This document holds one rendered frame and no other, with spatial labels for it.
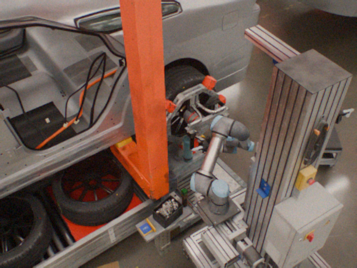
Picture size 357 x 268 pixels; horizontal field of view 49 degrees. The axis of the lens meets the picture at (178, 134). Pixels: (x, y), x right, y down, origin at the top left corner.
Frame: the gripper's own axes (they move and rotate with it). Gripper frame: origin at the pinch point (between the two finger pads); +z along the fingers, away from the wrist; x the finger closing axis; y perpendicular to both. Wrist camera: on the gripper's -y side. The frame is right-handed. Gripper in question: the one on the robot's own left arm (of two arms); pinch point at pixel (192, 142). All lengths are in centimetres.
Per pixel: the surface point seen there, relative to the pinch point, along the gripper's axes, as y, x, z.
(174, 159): 60, 32, 20
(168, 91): -30.3, 23.0, 22.6
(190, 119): -5.6, 19.7, 4.2
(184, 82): -34.4, 31.0, 10.7
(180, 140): 17.1, 17.3, 12.3
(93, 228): 56, -55, 73
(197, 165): 67, 34, -2
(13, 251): 32, -95, 116
